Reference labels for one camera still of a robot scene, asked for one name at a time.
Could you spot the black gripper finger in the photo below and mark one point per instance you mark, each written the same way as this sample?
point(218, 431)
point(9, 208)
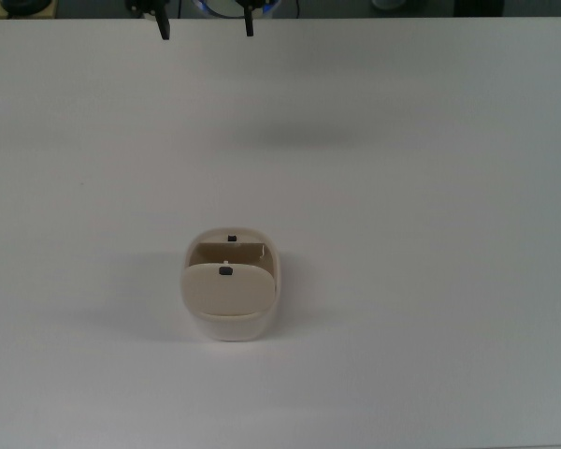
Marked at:
point(162, 25)
point(248, 23)

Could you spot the small cream lidded trash can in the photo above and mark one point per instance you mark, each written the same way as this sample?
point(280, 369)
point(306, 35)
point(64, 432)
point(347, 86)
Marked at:
point(228, 290)

